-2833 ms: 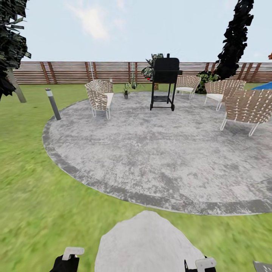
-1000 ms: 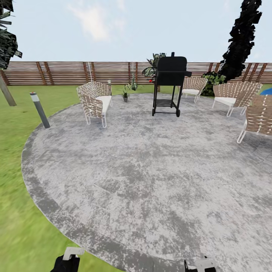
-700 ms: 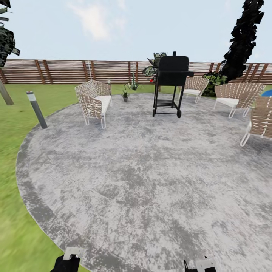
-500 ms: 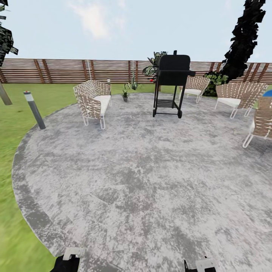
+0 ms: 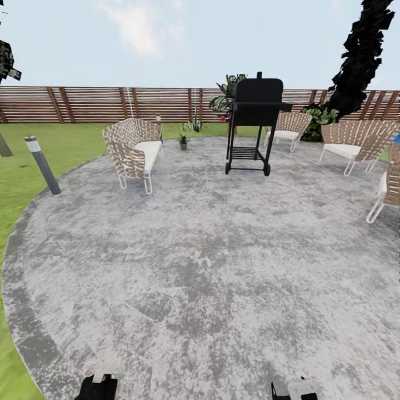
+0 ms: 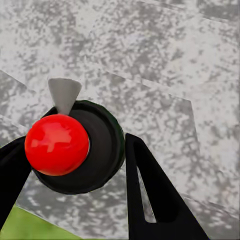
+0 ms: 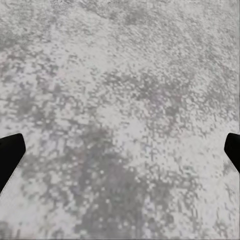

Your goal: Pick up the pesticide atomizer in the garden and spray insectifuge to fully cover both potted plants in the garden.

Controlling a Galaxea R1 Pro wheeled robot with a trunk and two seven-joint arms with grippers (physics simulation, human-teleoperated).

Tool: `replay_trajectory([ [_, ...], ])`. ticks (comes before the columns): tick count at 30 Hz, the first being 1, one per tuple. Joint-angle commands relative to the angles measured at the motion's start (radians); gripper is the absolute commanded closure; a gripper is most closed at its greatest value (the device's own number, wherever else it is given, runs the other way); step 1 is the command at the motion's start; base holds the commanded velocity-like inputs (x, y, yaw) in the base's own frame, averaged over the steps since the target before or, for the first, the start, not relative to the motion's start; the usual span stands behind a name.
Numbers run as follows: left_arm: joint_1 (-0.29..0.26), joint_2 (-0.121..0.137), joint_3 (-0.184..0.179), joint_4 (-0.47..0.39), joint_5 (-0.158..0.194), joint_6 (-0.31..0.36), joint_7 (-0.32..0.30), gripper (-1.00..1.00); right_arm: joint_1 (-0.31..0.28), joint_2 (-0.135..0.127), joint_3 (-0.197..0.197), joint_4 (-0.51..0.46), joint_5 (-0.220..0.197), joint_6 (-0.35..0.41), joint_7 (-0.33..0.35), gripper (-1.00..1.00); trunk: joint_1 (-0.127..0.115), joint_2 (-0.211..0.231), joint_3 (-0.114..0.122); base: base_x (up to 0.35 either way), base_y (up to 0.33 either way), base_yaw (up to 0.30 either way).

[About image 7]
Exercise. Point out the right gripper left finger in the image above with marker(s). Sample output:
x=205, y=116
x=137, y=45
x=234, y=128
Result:
x=12, y=149

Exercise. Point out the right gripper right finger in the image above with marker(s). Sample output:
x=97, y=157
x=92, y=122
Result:
x=232, y=149

